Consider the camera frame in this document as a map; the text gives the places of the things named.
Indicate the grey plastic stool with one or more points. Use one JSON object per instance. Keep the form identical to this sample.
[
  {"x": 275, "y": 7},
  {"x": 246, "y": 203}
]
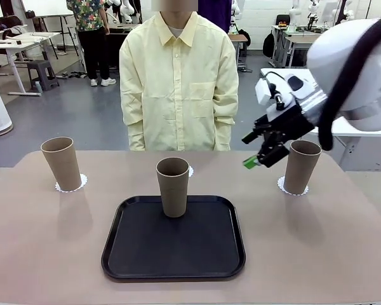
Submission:
[{"x": 42, "y": 73}]

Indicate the black plastic tray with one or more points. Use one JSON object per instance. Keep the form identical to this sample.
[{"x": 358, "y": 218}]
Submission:
[{"x": 171, "y": 251}]

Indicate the black backpack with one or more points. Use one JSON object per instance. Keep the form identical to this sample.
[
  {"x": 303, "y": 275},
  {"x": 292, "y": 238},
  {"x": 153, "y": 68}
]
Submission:
[{"x": 268, "y": 46}]

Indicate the person's left forearm yellow sleeve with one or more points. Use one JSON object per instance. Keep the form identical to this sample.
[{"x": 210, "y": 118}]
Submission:
[{"x": 223, "y": 135}]

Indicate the brown paper cup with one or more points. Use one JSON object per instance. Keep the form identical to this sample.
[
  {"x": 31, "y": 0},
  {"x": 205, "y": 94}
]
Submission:
[
  {"x": 173, "y": 193},
  {"x": 300, "y": 171},
  {"x": 62, "y": 165}
]

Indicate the white scalloped paper coaster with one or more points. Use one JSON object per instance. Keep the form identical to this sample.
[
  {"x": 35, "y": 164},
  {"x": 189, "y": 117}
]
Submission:
[
  {"x": 84, "y": 181},
  {"x": 190, "y": 172},
  {"x": 280, "y": 185}
]

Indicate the person in floral shirt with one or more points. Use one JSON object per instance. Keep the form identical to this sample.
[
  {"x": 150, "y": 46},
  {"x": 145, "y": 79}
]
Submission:
[{"x": 93, "y": 35}]

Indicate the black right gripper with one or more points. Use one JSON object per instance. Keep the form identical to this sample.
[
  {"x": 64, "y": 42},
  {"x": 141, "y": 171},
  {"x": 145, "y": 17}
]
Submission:
[{"x": 289, "y": 124}]

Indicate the person's right forearm yellow sleeve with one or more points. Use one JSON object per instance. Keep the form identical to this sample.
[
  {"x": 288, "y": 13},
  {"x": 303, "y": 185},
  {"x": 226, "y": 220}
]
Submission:
[{"x": 136, "y": 136}]

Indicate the white desk with clutter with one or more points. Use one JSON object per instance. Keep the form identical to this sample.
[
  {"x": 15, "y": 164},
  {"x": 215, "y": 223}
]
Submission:
[{"x": 19, "y": 44}]

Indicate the person in purple top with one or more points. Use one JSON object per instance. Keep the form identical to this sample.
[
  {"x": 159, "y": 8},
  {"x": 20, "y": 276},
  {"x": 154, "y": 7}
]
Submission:
[{"x": 220, "y": 16}]

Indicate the brown-topped desk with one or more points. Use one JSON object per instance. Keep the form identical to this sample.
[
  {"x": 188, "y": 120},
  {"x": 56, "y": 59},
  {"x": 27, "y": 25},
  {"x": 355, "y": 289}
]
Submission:
[{"x": 300, "y": 39}]

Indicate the person in yellow shirt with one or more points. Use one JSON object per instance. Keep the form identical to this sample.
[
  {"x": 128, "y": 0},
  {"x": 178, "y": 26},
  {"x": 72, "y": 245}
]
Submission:
[{"x": 177, "y": 79}]

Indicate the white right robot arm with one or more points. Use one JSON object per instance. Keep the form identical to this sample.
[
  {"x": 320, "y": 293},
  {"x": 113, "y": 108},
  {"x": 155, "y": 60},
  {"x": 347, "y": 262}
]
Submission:
[{"x": 352, "y": 63}]

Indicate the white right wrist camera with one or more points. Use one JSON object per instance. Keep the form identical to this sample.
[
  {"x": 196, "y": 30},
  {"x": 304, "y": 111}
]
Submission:
[{"x": 263, "y": 92}]

